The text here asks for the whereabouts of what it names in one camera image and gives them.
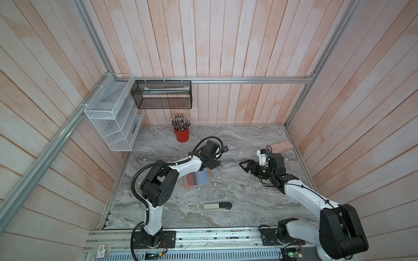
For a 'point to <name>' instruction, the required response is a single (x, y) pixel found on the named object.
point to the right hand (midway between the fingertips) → (244, 165)
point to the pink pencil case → (282, 145)
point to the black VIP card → (225, 149)
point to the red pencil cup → (182, 136)
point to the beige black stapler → (217, 206)
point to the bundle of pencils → (180, 122)
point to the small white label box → (104, 250)
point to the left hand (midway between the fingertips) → (211, 154)
